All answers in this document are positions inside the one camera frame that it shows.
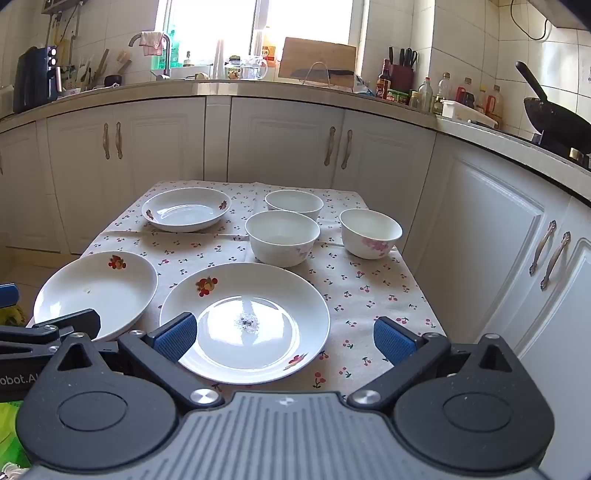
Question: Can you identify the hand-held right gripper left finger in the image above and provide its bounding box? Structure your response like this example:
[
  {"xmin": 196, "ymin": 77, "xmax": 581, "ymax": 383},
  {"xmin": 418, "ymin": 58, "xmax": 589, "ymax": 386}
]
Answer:
[{"xmin": 41, "ymin": 313, "xmax": 223, "ymax": 414}]

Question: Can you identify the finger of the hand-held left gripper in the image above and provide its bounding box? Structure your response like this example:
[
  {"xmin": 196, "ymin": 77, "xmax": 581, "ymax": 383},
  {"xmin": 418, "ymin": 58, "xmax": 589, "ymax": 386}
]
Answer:
[
  {"xmin": 0, "ymin": 308, "xmax": 102, "ymax": 359},
  {"xmin": 0, "ymin": 283, "xmax": 22, "ymax": 309}
]

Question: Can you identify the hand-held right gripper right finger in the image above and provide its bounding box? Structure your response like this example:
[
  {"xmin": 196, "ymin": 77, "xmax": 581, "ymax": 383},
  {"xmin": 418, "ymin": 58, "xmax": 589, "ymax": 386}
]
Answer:
[{"xmin": 347, "ymin": 318, "xmax": 532, "ymax": 411}]

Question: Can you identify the large white fruit-print plate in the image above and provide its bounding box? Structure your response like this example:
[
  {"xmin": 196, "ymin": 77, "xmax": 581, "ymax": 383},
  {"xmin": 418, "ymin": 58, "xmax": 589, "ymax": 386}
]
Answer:
[
  {"xmin": 33, "ymin": 251, "xmax": 158, "ymax": 342},
  {"xmin": 159, "ymin": 262, "xmax": 331, "ymax": 385}
]

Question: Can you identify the white pink-blossom bowl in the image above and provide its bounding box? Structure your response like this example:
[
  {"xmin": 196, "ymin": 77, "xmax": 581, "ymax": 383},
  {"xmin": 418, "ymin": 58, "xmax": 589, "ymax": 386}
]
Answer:
[{"xmin": 339, "ymin": 209, "xmax": 403, "ymax": 260}]

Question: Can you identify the small white fruit-print plate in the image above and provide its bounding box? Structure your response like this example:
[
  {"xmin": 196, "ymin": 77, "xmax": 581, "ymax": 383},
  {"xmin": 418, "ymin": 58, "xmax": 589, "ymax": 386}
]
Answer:
[{"xmin": 141, "ymin": 188, "xmax": 232, "ymax": 233}]

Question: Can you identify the large white floral bowl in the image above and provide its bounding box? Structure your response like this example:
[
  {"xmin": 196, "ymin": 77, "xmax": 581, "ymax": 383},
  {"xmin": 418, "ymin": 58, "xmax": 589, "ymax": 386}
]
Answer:
[{"xmin": 245, "ymin": 210, "xmax": 321, "ymax": 268}]

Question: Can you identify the white ceramic bowl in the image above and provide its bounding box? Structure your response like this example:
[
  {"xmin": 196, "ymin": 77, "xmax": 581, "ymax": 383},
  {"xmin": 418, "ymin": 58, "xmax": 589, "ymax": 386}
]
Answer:
[{"xmin": 264, "ymin": 189, "xmax": 324, "ymax": 222}]

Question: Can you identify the cherry print tablecloth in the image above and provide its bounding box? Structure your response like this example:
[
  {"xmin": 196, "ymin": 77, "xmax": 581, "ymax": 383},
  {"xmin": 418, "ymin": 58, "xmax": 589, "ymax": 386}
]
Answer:
[{"xmin": 25, "ymin": 179, "xmax": 446, "ymax": 402}]

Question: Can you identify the green plastic bag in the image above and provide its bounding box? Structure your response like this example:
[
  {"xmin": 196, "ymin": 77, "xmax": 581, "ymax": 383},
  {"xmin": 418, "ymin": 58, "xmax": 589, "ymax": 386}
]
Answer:
[{"xmin": 0, "ymin": 401, "xmax": 31, "ymax": 480}]

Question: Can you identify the black air fryer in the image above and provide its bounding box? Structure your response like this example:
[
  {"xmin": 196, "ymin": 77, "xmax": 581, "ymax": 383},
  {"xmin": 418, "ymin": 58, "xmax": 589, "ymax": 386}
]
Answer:
[{"xmin": 13, "ymin": 46, "xmax": 61, "ymax": 114}]

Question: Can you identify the white plastic tray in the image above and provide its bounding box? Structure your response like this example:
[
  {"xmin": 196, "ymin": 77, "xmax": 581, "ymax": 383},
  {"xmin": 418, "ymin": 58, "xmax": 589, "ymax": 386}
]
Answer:
[{"xmin": 441, "ymin": 98, "xmax": 499, "ymax": 129}]

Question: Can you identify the kitchen utensil rack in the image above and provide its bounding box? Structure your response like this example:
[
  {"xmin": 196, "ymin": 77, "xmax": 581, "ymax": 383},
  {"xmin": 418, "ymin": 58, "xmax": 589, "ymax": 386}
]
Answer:
[{"xmin": 69, "ymin": 48, "xmax": 134, "ymax": 90}]

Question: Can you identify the red cap dark bottle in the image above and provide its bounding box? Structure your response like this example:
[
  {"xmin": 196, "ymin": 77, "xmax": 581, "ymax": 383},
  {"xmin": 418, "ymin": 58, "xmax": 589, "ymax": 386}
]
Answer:
[{"xmin": 456, "ymin": 78, "xmax": 475, "ymax": 109}]

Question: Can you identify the amber oil bottle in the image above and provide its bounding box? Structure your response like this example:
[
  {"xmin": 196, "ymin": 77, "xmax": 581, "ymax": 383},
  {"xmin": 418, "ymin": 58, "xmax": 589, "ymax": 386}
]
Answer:
[{"xmin": 487, "ymin": 84, "xmax": 504, "ymax": 127}]

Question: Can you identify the dark sauce bottle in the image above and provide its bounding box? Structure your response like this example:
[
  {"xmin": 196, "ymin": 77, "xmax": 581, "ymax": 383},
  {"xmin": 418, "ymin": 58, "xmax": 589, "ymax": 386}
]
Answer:
[{"xmin": 376, "ymin": 59, "xmax": 392, "ymax": 100}]

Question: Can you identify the dark red knife block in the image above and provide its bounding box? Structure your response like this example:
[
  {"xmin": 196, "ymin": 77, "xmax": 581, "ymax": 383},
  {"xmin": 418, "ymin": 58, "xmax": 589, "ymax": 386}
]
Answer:
[{"xmin": 388, "ymin": 46, "xmax": 419, "ymax": 93}]

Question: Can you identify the beige kitchen countertop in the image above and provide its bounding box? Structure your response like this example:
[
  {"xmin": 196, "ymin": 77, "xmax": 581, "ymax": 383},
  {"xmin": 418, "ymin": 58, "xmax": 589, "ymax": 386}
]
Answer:
[{"xmin": 0, "ymin": 76, "xmax": 591, "ymax": 204}]

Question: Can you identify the black wok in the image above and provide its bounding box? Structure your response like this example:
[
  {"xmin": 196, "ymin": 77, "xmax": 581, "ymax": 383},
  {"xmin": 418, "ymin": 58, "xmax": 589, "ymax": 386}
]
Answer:
[{"xmin": 516, "ymin": 61, "xmax": 591, "ymax": 148}]

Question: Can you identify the black kitchen knife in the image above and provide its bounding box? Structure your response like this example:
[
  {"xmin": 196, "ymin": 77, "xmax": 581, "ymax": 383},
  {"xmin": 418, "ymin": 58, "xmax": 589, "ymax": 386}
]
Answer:
[{"xmin": 292, "ymin": 68, "xmax": 354, "ymax": 79}]

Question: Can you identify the metal kitchen faucet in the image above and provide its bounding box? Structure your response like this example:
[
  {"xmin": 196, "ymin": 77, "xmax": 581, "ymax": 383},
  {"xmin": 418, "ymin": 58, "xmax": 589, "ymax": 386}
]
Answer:
[{"xmin": 128, "ymin": 32, "xmax": 172, "ymax": 81}]

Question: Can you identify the pink dishcloth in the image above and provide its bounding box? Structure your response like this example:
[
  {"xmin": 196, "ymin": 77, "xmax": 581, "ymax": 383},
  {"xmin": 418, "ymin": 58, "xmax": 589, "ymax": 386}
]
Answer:
[{"xmin": 139, "ymin": 31, "xmax": 166, "ymax": 57}]

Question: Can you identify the wooden cutting board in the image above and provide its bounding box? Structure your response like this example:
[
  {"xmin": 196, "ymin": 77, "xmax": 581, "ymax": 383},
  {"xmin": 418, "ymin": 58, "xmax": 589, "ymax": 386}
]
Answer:
[{"xmin": 278, "ymin": 37, "xmax": 357, "ymax": 88}]

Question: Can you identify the orange label bottle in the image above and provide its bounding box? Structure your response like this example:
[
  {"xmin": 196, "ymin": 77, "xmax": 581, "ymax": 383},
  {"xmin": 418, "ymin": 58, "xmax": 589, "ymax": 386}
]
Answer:
[{"xmin": 261, "ymin": 28, "xmax": 278, "ymax": 63}]

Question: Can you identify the kitchen window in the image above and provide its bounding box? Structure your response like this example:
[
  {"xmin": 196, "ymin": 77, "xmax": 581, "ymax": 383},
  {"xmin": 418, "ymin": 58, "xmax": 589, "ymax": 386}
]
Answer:
[{"xmin": 154, "ymin": 0, "xmax": 365, "ymax": 70}]

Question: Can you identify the wire board rack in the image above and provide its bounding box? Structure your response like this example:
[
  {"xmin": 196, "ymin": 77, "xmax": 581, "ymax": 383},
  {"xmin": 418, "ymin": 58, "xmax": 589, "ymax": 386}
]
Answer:
[{"xmin": 300, "ymin": 61, "xmax": 335, "ymax": 88}]

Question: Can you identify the black hanging cable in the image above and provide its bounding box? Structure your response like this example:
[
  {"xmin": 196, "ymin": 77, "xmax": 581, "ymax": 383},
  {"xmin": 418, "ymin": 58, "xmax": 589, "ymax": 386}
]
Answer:
[{"xmin": 510, "ymin": 0, "xmax": 552, "ymax": 41}]

